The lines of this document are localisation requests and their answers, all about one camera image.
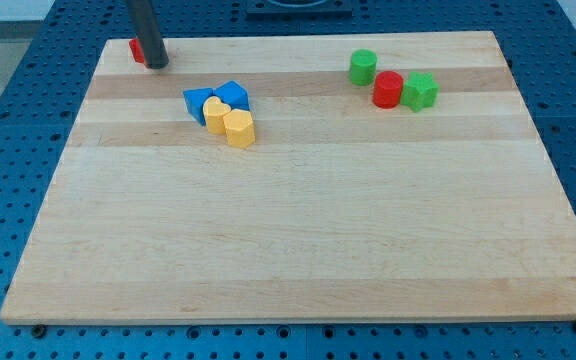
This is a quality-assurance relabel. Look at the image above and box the green cylinder block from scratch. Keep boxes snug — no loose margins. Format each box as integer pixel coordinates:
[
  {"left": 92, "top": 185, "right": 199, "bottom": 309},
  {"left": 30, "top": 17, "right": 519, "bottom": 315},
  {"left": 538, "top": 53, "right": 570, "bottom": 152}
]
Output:
[{"left": 349, "top": 49, "right": 378, "bottom": 86}]

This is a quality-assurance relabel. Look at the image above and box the red block behind rod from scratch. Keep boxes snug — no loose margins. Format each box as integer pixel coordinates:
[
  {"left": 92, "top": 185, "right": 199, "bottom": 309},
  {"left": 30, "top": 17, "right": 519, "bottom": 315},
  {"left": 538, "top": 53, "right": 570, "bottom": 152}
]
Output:
[{"left": 129, "top": 38, "right": 145, "bottom": 64}]

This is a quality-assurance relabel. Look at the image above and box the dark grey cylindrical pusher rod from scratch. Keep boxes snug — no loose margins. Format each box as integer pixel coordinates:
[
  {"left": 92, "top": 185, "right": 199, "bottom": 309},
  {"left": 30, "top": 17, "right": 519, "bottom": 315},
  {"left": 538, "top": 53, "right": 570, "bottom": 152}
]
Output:
[{"left": 125, "top": 0, "right": 169, "bottom": 69}]

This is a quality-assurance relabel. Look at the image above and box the wooden board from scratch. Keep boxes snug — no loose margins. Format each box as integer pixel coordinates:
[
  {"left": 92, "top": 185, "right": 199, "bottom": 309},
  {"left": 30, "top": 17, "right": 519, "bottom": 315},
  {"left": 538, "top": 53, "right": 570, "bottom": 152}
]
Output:
[{"left": 0, "top": 31, "right": 576, "bottom": 325}]

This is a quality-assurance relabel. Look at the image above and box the yellow heart block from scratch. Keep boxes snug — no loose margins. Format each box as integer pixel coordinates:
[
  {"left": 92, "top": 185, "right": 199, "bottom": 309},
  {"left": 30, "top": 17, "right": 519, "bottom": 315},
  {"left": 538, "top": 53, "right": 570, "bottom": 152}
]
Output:
[{"left": 202, "top": 96, "right": 231, "bottom": 135}]

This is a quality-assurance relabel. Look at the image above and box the blue triangle block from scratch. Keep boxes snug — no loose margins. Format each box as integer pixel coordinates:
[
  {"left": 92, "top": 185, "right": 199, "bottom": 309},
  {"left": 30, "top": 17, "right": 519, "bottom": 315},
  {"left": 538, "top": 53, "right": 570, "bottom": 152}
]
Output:
[{"left": 182, "top": 88, "right": 214, "bottom": 126}]

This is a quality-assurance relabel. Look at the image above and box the green star block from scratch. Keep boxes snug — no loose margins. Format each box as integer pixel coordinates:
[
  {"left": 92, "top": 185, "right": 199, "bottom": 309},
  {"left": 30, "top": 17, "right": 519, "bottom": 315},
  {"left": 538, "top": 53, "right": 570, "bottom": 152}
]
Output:
[{"left": 400, "top": 71, "right": 440, "bottom": 112}]

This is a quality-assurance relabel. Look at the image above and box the red cylinder block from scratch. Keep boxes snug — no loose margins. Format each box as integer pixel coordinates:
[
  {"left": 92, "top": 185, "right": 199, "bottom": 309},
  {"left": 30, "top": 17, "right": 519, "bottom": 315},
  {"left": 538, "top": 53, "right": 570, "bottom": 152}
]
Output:
[{"left": 372, "top": 71, "right": 404, "bottom": 109}]

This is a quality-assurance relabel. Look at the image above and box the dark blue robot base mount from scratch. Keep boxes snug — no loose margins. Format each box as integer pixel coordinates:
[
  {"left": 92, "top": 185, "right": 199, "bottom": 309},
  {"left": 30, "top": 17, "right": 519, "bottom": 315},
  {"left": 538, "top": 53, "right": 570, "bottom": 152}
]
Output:
[{"left": 244, "top": 0, "right": 355, "bottom": 18}]

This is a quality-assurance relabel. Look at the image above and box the yellow pentagon block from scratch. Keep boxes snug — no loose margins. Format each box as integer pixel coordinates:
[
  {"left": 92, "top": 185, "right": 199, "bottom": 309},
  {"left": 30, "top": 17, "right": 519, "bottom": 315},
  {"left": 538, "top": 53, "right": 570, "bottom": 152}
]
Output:
[{"left": 223, "top": 109, "right": 256, "bottom": 148}]

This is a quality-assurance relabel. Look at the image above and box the blue cube block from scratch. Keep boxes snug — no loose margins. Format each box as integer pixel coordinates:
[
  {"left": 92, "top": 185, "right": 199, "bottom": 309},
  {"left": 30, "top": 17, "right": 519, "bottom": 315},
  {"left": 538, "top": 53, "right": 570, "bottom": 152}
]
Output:
[{"left": 214, "top": 80, "right": 250, "bottom": 111}]

